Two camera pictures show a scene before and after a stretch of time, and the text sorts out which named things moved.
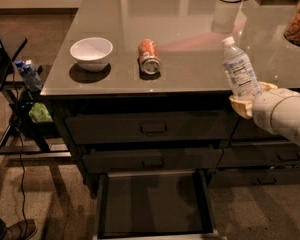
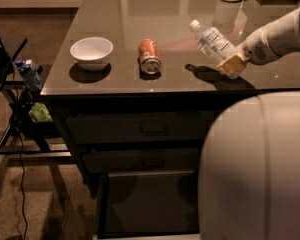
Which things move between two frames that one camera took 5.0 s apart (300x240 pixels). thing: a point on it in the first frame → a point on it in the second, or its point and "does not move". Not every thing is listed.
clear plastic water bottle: (240, 70) → (211, 43)
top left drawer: (144, 127) does not move
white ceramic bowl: (92, 53) does not move
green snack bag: (40, 114) does not move
